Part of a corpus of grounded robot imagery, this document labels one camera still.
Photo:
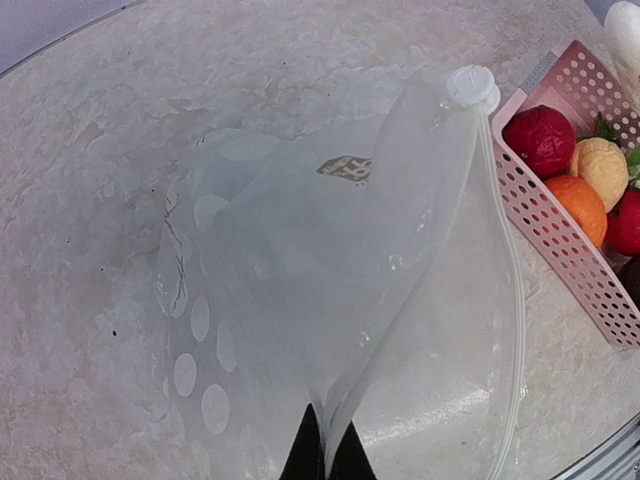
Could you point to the clear dotted zip bag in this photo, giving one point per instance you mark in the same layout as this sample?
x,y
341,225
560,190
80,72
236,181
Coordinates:
x,y
366,269

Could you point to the red apple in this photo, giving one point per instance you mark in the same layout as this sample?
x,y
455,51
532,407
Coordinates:
x,y
543,139

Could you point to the front aluminium rail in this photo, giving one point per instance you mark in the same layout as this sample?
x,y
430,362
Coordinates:
x,y
572,453

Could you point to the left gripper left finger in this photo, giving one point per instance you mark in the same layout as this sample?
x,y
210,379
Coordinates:
x,y
303,462

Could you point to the dark purple fruit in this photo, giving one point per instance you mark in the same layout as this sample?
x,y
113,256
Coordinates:
x,y
629,276

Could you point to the white radish with leaves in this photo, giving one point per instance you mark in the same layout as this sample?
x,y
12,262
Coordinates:
x,y
621,26

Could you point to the orange fruit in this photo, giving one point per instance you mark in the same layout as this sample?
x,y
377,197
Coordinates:
x,y
583,204

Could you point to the pink perforated plastic basket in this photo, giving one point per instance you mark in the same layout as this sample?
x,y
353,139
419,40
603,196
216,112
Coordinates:
x,y
573,81

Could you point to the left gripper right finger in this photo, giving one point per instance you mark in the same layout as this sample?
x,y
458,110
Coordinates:
x,y
351,462

